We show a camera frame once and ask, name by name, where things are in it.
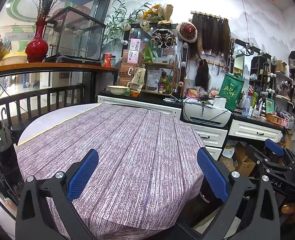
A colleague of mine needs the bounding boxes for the person's right hand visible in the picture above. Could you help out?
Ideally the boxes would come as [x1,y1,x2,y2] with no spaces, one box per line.
[281,203,295,225]

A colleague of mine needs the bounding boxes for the purple striped tablecloth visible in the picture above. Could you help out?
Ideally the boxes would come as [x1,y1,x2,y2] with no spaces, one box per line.
[17,103,205,238]

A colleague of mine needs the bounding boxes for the red fur-trimmed hat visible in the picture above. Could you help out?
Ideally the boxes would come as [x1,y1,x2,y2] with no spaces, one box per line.
[176,22,198,43]

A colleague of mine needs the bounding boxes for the black wig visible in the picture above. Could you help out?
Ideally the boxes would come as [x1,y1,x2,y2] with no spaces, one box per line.
[195,59,210,88]

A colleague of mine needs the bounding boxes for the white desk drawer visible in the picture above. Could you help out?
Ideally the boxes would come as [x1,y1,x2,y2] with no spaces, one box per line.
[229,119,284,143]

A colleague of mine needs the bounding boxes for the brown hair wefts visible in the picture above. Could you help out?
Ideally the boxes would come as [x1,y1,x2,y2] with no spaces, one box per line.
[192,14,231,58]

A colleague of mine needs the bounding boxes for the sunflower bouquet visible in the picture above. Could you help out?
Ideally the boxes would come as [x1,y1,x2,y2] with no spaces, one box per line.
[141,4,174,24]

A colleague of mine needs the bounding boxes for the white plastic container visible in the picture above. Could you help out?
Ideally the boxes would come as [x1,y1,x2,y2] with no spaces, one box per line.
[213,97,227,110]

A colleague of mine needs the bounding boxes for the pink photo card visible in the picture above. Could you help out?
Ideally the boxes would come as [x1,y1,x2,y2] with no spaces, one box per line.
[127,50,139,64]
[129,39,141,51]

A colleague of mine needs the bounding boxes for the black round stool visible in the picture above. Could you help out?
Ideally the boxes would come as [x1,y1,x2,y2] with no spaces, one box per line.
[10,124,25,143]

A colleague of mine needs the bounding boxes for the wooden rack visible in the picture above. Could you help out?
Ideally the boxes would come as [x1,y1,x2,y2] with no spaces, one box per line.
[140,60,181,95]

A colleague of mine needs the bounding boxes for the green tote bag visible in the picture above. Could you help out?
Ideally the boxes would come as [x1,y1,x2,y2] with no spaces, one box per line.
[218,73,245,112]

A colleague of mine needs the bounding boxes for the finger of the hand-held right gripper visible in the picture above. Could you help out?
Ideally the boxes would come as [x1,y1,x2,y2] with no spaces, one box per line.
[264,138,295,167]
[245,144,290,173]

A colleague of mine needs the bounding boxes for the glass terrarium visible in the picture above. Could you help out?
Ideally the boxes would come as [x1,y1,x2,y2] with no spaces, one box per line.
[44,6,106,62]

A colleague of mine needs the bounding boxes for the dried branches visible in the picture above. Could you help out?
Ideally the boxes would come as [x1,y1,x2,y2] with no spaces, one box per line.
[32,0,63,23]

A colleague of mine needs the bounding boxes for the grey foil pouch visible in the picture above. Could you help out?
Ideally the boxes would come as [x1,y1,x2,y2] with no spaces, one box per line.
[147,70,161,90]

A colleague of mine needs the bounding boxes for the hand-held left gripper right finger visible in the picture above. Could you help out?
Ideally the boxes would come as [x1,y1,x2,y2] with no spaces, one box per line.
[196,147,281,240]

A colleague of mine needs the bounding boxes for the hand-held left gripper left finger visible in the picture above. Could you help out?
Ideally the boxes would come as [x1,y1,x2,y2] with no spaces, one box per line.
[15,148,104,240]

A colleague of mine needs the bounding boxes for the white drawer unit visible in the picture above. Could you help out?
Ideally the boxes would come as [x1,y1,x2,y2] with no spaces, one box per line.
[187,124,229,160]

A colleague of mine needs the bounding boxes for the red vase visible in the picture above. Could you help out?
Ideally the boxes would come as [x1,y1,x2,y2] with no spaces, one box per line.
[25,21,49,63]

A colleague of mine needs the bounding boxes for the cream bowl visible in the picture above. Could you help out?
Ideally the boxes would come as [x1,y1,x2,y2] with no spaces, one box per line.
[107,85,128,95]

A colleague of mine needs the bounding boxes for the cardboard box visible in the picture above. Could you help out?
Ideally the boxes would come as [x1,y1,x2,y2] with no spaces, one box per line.
[234,142,256,178]

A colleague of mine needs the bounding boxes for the white printer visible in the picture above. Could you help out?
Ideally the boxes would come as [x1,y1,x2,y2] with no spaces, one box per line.
[182,97,233,128]

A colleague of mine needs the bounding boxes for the green picture frame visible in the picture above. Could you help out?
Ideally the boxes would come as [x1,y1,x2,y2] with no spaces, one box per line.
[265,97,275,114]

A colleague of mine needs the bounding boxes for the yellow white plastic bag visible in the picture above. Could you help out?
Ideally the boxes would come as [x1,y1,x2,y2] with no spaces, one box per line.
[222,146,235,159]

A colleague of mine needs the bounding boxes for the water bottle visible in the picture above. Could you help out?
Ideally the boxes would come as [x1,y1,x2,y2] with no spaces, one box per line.
[242,95,251,117]

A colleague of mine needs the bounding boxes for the lion dance mask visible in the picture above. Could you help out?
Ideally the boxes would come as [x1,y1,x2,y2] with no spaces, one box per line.
[152,28,178,48]

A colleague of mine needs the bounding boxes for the green bamboo plant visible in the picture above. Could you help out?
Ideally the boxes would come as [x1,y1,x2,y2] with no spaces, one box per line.
[104,0,151,47]

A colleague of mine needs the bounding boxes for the black railing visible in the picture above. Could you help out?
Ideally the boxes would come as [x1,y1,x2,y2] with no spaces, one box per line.
[0,84,85,130]

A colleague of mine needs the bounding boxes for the beige paper snack bag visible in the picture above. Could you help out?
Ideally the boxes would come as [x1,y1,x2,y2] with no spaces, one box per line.
[131,67,146,92]

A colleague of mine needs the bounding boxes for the cream plastic tub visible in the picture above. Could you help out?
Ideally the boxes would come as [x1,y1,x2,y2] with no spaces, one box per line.
[2,52,28,65]

